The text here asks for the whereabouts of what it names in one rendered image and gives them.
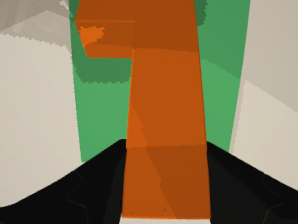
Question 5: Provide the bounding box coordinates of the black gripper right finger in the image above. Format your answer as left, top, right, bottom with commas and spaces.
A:
208, 141, 298, 224

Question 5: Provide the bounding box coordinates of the orange l-shaped part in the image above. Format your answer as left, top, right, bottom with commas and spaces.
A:
74, 0, 212, 220

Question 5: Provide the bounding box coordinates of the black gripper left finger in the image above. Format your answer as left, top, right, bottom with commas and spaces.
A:
0, 139, 126, 224

